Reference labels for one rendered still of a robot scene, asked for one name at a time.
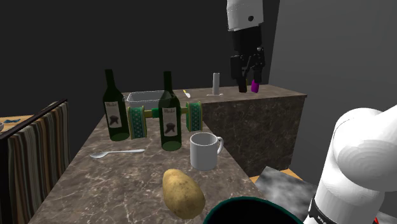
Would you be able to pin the small yellow white utensil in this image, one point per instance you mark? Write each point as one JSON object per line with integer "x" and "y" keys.
{"x": 186, "y": 93}

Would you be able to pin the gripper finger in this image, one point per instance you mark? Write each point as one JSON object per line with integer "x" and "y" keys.
{"x": 241, "y": 74}
{"x": 258, "y": 73}

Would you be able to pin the green patterned dumbbell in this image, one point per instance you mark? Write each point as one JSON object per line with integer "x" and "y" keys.
{"x": 137, "y": 122}

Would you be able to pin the silver spoon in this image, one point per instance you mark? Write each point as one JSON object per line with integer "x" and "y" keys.
{"x": 102, "y": 154}

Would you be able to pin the black bowl with teal rim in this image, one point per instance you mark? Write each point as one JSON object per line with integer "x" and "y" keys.
{"x": 251, "y": 212}

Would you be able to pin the green wine bottle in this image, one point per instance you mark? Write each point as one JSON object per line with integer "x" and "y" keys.
{"x": 114, "y": 114}
{"x": 170, "y": 124}

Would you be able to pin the grey plastic tub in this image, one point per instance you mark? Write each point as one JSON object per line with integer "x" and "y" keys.
{"x": 142, "y": 98}

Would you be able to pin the grey upright cylinder on base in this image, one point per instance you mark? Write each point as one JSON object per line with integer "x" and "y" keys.
{"x": 215, "y": 83}

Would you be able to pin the wooden side table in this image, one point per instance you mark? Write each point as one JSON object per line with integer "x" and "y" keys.
{"x": 14, "y": 125}

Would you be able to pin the white mug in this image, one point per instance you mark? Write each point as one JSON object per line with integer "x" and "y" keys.
{"x": 203, "y": 155}

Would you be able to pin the brown potato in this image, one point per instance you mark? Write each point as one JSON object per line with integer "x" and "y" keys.
{"x": 183, "y": 194}

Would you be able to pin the striped fabric sofa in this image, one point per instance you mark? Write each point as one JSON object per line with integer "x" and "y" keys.
{"x": 34, "y": 155}

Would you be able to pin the grey marbled robot stand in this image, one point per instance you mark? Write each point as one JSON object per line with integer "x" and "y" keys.
{"x": 282, "y": 189}

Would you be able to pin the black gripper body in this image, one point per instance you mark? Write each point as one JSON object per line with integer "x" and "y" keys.
{"x": 246, "y": 40}

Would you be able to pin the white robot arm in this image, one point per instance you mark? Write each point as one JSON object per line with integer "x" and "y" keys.
{"x": 356, "y": 161}

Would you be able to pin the small purple cylinder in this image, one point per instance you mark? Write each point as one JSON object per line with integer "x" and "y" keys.
{"x": 255, "y": 87}

